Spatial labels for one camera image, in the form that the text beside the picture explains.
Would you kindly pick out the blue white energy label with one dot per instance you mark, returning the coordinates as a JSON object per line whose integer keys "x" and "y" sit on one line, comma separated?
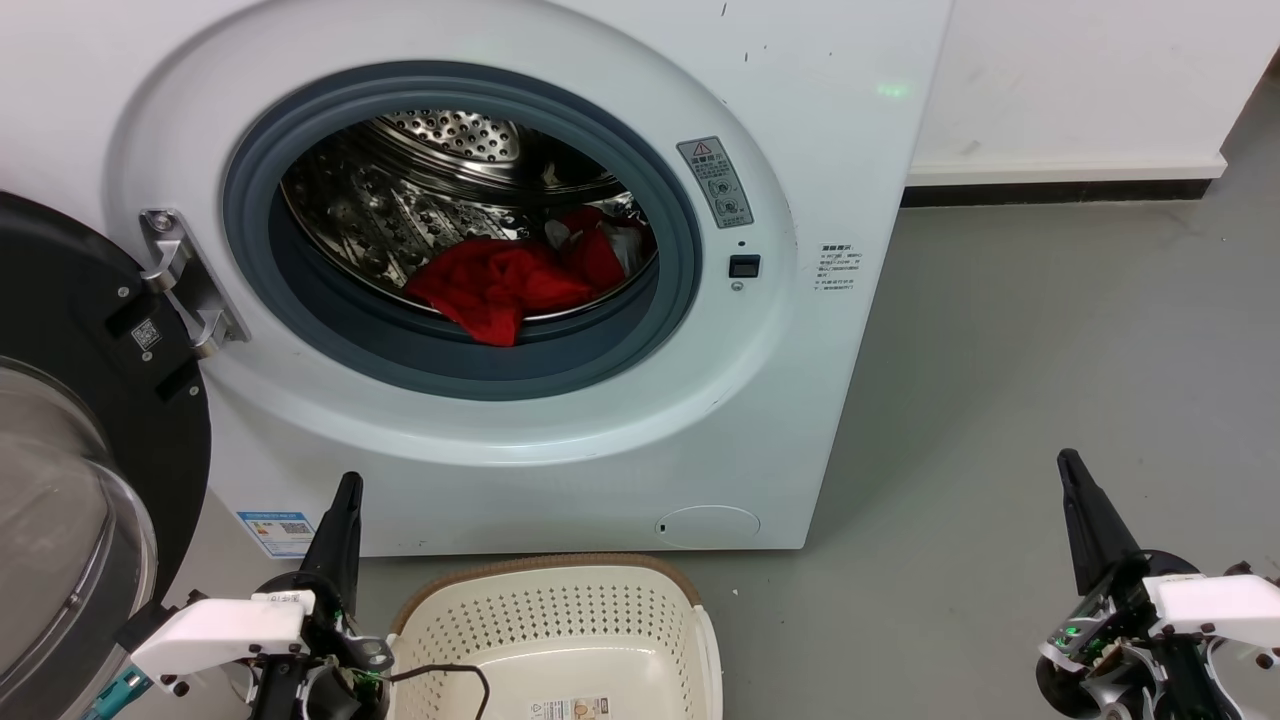
{"x": 278, "y": 534}

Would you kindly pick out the round white filter cover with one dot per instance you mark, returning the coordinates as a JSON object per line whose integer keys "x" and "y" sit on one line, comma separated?
{"x": 708, "y": 526}

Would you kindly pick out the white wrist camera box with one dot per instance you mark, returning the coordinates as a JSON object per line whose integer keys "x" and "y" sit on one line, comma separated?
{"x": 1220, "y": 605}
{"x": 220, "y": 630}

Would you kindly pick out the white QR code sticker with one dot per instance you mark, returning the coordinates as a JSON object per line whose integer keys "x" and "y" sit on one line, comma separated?
{"x": 146, "y": 334}

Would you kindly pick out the grey white garment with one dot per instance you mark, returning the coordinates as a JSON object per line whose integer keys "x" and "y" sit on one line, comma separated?
{"x": 628, "y": 245}

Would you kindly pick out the clear door glass bowl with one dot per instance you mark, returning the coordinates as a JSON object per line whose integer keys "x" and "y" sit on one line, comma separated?
{"x": 50, "y": 520}

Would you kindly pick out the grey warning sticker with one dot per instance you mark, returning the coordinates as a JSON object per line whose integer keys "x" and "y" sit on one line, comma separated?
{"x": 716, "y": 182}

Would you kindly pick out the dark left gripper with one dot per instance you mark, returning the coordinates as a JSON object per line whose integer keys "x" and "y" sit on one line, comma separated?
{"x": 330, "y": 680}

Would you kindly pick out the white warning label sticker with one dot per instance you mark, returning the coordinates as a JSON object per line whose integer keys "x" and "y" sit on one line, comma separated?
{"x": 568, "y": 709}

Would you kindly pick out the cream perforated laundry basket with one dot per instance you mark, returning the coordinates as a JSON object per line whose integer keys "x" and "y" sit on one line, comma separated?
{"x": 560, "y": 620}

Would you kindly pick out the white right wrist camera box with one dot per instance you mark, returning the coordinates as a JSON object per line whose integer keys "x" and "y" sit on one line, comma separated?
{"x": 1220, "y": 605}

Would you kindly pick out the washing machine door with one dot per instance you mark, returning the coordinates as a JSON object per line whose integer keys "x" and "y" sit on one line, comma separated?
{"x": 60, "y": 300}

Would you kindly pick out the white front-load washing machine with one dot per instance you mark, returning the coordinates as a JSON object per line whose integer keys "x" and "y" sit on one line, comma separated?
{"x": 800, "y": 400}

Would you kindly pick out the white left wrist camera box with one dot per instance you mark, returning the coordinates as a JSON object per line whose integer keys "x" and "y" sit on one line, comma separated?
{"x": 220, "y": 630}

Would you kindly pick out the silver metal door hinge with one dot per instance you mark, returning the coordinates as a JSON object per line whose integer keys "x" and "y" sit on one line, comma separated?
{"x": 190, "y": 285}

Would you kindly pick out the black baseboard strip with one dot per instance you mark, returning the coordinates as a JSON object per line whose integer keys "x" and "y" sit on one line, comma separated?
{"x": 1050, "y": 193}

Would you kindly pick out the grey rubber door gasket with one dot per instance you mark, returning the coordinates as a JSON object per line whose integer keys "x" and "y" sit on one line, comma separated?
{"x": 450, "y": 362}

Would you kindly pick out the perforated steel washer drum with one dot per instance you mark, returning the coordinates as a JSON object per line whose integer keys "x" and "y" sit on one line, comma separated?
{"x": 400, "y": 200}

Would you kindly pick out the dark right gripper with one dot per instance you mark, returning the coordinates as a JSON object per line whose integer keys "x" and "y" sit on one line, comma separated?
{"x": 1120, "y": 660}

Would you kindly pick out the red garment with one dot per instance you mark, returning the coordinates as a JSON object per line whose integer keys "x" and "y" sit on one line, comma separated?
{"x": 490, "y": 285}

